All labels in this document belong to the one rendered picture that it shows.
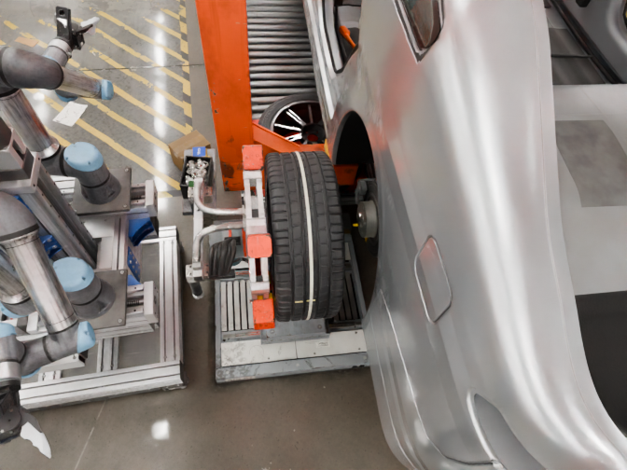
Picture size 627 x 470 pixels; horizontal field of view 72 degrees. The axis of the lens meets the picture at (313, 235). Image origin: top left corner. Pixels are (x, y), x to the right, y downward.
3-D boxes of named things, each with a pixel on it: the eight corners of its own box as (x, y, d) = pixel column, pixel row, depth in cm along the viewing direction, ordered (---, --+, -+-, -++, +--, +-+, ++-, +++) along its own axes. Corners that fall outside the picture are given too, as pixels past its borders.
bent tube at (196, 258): (250, 266, 148) (249, 251, 139) (193, 270, 145) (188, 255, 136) (248, 223, 157) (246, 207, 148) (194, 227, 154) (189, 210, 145)
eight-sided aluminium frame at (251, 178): (270, 327, 178) (270, 268, 132) (254, 328, 177) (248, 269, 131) (261, 218, 206) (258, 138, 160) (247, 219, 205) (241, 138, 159)
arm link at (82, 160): (104, 187, 167) (90, 165, 155) (68, 184, 166) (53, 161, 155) (113, 164, 173) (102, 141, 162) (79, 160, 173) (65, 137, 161)
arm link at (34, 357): (60, 367, 118) (42, 356, 108) (15, 384, 115) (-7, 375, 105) (55, 341, 121) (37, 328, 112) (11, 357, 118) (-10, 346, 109)
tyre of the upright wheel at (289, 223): (327, 327, 193) (355, 298, 131) (273, 332, 189) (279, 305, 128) (311, 194, 214) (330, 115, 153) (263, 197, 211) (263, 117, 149)
